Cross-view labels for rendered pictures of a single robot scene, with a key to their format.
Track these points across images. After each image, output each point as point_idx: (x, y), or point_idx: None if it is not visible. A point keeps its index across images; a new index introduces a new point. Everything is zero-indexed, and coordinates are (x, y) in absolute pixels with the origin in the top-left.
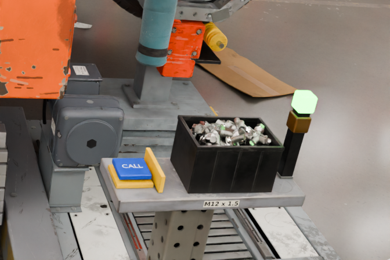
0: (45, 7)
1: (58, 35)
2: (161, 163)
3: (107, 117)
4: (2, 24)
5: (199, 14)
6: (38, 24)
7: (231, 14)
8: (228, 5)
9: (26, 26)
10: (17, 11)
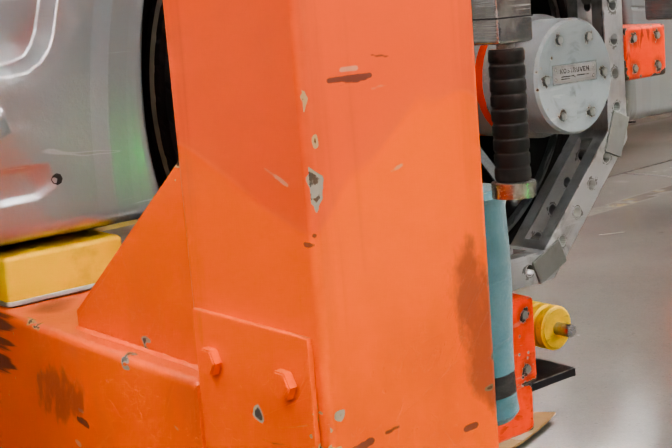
0: (430, 309)
1: (470, 383)
2: None
3: None
4: (341, 403)
5: (512, 275)
6: (421, 367)
7: (566, 254)
8: (558, 234)
9: (397, 387)
10: (370, 347)
